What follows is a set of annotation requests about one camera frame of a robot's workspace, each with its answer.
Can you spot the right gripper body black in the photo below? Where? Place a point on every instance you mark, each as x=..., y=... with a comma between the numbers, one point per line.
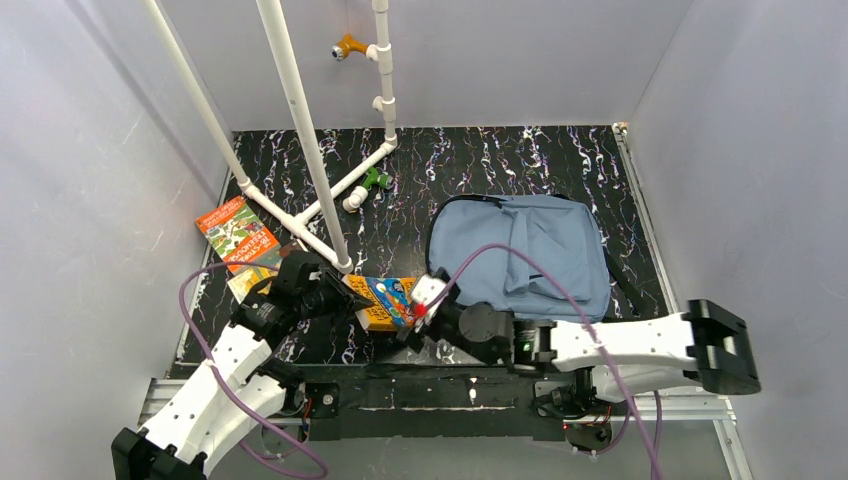
x=425, y=321

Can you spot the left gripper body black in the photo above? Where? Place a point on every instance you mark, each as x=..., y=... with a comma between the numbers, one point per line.
x=337, y=293

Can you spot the blue backpack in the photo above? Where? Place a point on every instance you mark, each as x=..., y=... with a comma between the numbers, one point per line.
x=538, y=256

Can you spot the dark sunset cover book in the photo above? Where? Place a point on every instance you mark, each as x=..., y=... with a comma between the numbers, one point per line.
x=292, y=246

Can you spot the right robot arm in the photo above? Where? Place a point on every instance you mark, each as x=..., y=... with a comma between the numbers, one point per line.
x=706, y=346

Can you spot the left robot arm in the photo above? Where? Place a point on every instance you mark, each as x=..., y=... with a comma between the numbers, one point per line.
x=240, y=384

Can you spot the yellow illustrated cover book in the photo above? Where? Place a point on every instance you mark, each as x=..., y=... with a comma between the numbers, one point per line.
x=242, y=283

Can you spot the orange green treehouse book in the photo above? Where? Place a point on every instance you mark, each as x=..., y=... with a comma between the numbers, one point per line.
x=237, y=234

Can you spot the green white pipe fitting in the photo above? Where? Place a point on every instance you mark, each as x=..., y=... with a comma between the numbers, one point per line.
x=374, y=178

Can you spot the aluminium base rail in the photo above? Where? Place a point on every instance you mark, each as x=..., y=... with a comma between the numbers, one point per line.
x=386, y=400

